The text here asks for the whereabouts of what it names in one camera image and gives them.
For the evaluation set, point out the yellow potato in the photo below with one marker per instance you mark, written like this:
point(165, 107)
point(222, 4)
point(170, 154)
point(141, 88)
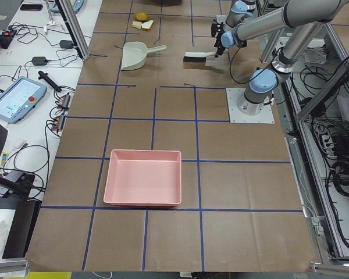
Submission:
point(141, 16)

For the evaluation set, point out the white hand brush black bristles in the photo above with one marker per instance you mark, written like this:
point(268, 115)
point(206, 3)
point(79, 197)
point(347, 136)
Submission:
point(197, 57)

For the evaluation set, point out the black power adapter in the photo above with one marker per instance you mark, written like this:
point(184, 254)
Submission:
point(39, 61)

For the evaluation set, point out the pale green plastic dustpan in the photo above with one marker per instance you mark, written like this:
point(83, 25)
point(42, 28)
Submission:
point(135, 54)

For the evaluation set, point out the aluminium frame post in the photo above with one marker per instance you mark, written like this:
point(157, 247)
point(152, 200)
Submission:
point(69, 17)

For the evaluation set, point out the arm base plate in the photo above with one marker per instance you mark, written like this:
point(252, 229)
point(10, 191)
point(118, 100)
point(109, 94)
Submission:
point(243, 112)

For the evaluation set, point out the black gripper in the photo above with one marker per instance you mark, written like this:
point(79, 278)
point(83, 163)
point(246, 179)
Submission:
point(220, 43)

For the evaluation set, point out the blue teach pendant tablet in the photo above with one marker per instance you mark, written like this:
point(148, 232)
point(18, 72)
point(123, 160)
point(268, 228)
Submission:
point(20, 98)

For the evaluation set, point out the pink plastic bin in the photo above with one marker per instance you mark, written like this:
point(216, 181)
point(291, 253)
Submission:
point(144, 178)

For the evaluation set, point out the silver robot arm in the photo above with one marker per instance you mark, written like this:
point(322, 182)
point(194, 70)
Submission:
point(305, 18)

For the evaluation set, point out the white bread slice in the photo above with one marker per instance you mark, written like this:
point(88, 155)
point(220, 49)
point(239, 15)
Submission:
point(147, 25)

